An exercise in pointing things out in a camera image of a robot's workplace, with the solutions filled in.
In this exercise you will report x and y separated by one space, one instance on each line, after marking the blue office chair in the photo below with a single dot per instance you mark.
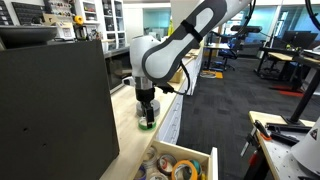
226 53

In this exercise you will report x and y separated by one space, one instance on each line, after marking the black stand pole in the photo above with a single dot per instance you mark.
305 96

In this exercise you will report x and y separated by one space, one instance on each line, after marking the orange tape roll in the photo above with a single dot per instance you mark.
176 165

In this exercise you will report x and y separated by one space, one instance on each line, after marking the orange black bar clamp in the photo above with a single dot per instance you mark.
258 131

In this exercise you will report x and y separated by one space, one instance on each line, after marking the blue purple tape roll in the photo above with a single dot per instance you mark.
140 173

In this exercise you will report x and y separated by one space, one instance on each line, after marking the robot workbench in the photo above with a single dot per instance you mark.
280 160

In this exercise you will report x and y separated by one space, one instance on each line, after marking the thin gray tape roll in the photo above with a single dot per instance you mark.
173 160

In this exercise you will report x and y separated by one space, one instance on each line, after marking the silver microwave oven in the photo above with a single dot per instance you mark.
116 68

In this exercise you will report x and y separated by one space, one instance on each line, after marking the white base cabinet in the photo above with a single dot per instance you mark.
173 120

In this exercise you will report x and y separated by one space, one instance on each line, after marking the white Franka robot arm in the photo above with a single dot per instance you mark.
176 43

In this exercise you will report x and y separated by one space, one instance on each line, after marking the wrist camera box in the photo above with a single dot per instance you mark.
128 81

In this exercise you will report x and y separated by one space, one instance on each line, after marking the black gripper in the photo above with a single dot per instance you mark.
145 95

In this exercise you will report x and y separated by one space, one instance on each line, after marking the green masking tape roll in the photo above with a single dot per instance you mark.
142 126

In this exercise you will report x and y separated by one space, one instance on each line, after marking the yellow round object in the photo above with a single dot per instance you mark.
78 20

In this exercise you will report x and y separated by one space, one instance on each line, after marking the office desk with monitors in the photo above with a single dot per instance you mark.
283 55

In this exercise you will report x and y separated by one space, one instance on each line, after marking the white shelving unit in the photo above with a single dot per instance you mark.
110 23

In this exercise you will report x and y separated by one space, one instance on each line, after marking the black wall bin panel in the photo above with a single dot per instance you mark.
28 12

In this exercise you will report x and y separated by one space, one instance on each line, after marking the teal tape roll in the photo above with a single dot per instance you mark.
197 166

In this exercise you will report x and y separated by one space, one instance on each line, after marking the gray duct tape roll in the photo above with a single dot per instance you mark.
155 107

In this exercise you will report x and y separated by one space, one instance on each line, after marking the dark metal tool chest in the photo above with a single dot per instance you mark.
56 110

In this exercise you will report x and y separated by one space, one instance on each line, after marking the clear tape roll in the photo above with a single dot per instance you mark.
151 156
156 176

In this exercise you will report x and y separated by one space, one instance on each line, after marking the white wooden drawer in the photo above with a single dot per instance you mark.
186 151

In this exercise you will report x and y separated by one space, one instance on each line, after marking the yellow floor mat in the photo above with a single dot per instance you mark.
213 74

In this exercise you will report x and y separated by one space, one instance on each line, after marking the small red tape roll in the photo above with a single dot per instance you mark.
163 162

